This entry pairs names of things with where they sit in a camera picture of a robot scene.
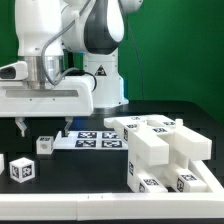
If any white part at left edge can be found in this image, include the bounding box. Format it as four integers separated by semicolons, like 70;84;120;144
0;154;4;175

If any white chair seat part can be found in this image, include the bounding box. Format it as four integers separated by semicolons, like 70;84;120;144
127;150;198;192

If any white L-shaped fence frame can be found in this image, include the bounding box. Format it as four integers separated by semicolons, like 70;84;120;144
0;161;224;221

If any small white tagged cube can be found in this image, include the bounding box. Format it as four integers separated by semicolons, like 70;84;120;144
36;136;54;155

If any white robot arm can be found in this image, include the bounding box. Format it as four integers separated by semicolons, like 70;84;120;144
0;0;144;131

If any white tagged chair part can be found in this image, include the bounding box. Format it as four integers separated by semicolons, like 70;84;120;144
135;115;212;161

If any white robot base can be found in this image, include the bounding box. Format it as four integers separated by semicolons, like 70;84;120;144
83;50;129;109

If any white tagged cube left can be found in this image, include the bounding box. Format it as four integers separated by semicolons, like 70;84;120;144
9;157;35;183

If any paper sheet with tags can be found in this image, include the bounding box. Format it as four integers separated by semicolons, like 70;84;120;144
53;131;128;150

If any long white chair back part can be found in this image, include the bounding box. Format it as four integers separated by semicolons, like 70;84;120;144
104;116;169;166

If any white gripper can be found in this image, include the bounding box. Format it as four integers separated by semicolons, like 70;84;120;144
0;76;94;137

